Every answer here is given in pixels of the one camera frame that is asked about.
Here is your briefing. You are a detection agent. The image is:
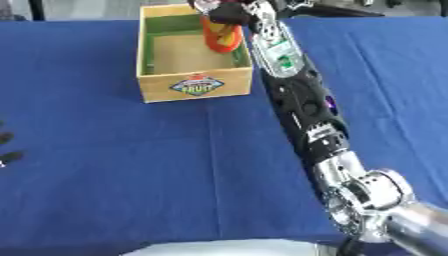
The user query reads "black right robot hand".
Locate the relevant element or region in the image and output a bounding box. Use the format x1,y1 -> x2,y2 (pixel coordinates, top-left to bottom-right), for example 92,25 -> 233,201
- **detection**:
185,0 -> 277,26

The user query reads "tan cardboard box green inside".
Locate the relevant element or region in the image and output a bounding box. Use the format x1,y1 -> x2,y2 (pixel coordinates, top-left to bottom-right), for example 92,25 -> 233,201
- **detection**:
134,3 -> 256,104

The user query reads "black chair base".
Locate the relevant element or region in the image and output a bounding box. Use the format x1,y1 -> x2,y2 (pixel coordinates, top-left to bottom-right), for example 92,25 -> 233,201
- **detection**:
278,0 -> 387,18

